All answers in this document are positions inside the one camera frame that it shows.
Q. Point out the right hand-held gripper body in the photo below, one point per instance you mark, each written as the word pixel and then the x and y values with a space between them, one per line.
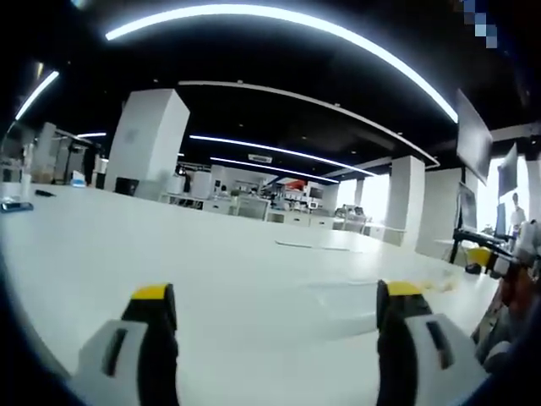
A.
pixel 528 239

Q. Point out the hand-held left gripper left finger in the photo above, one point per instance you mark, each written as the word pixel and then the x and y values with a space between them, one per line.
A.
pixel 105 363

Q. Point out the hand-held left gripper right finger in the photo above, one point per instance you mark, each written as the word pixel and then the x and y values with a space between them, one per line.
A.
pixel 427 359

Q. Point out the desk monitor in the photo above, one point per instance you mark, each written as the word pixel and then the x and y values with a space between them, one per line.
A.
pixel 467 207

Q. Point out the small hanging monitor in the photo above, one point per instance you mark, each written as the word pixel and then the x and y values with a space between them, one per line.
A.
pixel 508 171

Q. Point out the person's dark clothing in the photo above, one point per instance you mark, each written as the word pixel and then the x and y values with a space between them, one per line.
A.
pixel 507 330

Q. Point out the slim white pillar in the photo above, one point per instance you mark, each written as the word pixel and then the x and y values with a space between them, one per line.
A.
pixel 405 199

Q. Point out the small black object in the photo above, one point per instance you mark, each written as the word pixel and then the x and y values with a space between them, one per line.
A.
pixel 45 193

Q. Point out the dark smartphone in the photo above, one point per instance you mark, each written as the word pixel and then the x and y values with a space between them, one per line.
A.
pixel 17 206

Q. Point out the white square pillar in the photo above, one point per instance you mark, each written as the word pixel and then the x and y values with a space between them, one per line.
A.
pixel 145 139

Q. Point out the short ceiling light strip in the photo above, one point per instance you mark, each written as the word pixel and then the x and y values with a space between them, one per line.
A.
pixel 36 95

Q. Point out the long curved ceiling light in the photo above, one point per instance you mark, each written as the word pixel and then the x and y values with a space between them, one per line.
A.
pixel 296 19

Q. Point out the black desk frame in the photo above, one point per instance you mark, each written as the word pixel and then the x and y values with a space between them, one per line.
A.
pixel 477 236

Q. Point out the large wall monitor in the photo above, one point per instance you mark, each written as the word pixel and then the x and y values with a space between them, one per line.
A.
pixel 473 139

